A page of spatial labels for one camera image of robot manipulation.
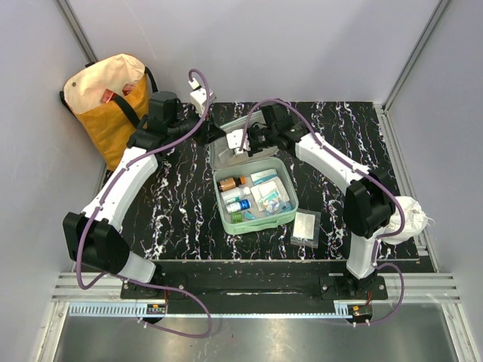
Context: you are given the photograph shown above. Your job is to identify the mint green medicine case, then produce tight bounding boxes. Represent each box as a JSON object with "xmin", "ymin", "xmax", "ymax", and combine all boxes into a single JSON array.
[{"xmin": 208, "ymin": 111, "xmax": 299, "ymax": 235}]

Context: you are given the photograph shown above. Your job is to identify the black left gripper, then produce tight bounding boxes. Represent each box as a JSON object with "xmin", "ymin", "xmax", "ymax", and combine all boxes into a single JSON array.
[{"xmin": 168, "ymin": 105, "xmax": 226, "ymax": 148}]

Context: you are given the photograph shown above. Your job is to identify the small green box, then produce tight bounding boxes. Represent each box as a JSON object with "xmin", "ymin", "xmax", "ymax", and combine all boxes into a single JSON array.
[{"xmin": 230, "ymin": 212, "xmax": 243, "ymax": 224}]

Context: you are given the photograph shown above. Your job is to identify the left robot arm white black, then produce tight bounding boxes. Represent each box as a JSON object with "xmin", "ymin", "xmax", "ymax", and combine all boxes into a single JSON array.
[{"xmin": 63, "ymin": 85, "xmax": 216, "ymax": 299}]

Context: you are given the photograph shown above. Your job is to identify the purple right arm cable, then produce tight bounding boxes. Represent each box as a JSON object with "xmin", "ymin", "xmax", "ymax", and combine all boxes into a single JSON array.
[{"xmin": 243, "ymin": 98, "xmax": 407, "ymax": 326}]

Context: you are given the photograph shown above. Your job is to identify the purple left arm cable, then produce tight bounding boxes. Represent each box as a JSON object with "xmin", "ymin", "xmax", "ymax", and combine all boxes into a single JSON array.
[{"xmin": 75, "ymin": 68, "xmax": 213, "ymax": 339}]

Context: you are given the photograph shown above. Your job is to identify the white crumpled cloth bag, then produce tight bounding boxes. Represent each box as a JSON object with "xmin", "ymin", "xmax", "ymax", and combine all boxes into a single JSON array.
[{"xmin": 382, "ymin": 196, "xmax": 434, "ymax": 245}]

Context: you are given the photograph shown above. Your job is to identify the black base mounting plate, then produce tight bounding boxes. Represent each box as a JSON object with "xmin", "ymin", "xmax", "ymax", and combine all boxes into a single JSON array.
[{"xmin": 120, "ymin": 260, "xmax": 388, "ymax": 315}]

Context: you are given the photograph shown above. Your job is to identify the brown bottle orange cap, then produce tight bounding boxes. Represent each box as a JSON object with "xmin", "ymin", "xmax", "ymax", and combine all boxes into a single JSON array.
[{"xmin": 217, "ymin": 176, "xmax": 246, "ymax": 192}]

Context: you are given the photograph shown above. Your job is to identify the white gauze pad packet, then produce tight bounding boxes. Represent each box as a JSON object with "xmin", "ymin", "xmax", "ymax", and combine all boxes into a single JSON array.
[{"xmin": 251, "ymin": 176, "xmax": 290, "ymax": 211}]

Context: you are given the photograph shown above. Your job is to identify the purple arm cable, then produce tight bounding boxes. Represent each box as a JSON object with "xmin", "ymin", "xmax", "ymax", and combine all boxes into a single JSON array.
[
  {"xmin": 243, "ymin": 98, "xmax": 407, "ymax": 326},
  {"xmin": 75, "ymin": 68, "xmax": 213, "ymax": 339}
]

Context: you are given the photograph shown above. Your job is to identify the orange tote bag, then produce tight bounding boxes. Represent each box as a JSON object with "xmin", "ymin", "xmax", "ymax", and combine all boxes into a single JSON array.
[{"xmin": 59, "ymin": 54, "xmax": 157, "ymax": 170}]

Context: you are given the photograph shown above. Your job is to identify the white pill bottle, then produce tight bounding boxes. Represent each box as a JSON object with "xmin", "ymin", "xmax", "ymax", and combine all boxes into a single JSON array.
[{"xmin": 220, "ymin": 187, "xmax": 251, "ymax": 204}]

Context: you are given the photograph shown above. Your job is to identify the teal plaster packet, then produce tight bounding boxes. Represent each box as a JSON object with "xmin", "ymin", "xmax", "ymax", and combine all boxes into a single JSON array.
[{"xmin": 260, "ymin": 190, "xmax": 293, "ymax": 216}]

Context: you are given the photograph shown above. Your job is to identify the clear bag white leaflets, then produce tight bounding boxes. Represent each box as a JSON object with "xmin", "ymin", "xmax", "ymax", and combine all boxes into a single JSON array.
[{"xmin": 216, "ymin": 147, "xmax": 248, "ymax": 165}]

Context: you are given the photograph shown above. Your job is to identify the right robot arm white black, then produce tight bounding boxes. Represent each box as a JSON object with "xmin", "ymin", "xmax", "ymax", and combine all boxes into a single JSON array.
[{"xmin": 239, "ymin": 99, "xmax": 405, "ymax": 299}]

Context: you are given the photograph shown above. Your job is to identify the blue mask packet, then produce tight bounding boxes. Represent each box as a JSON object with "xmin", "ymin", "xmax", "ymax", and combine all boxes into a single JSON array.
[{"xmin": 251, "ymin": 169, "xmax": 293, "ymax": 208}]

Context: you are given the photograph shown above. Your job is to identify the cyan sachet strip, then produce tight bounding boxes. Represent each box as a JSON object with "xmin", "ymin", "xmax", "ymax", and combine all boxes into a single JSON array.
[{"xmin": 243, "ymin": 211, "xmax": 256, "ymax": 220}]

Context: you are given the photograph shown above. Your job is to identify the clear bag white pads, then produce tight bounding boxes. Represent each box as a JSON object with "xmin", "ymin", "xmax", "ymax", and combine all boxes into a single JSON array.
[{"xmin": 291, "ymin": 209, "xmax": 321, "ymax": 249}]

